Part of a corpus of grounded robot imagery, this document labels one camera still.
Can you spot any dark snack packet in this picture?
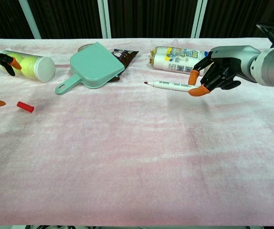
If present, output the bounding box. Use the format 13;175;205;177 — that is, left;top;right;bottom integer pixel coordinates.
110;49;139;82

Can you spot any teal plastic dustpan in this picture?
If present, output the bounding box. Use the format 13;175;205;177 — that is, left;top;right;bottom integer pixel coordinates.
54;42;125;96

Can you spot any pink fleece tablecloth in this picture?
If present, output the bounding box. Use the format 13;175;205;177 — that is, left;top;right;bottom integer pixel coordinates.
0;38;274;226

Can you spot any white marker pen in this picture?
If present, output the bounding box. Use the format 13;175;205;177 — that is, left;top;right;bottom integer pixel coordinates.
144;80;192;93

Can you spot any clear tennis ball tube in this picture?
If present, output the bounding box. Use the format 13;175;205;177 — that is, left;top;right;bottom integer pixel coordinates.
0;49;56;83

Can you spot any red marker cap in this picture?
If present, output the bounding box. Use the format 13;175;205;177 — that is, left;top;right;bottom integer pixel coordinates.
17;101;35;113

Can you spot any white trash bag roll pack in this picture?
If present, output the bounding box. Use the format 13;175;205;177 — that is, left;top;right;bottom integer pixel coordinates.
148;46;211;76

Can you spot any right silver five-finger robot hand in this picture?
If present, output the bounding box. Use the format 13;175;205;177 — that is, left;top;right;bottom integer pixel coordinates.
188;45;261;97

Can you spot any white double partition post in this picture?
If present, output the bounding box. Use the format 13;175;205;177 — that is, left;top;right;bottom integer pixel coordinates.
97;0;111;39

